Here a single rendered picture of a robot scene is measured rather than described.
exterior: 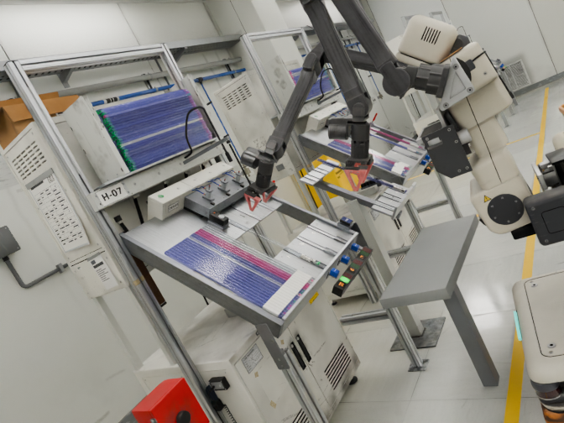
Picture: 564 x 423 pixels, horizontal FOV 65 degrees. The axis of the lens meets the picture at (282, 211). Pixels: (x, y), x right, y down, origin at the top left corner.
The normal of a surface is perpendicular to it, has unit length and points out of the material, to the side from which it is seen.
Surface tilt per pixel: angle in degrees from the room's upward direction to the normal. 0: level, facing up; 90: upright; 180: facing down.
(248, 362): 90
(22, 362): 90
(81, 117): 90
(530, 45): 90
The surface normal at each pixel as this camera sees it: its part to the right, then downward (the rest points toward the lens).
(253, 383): 0.75, -0.29
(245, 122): -0.49, 0.38
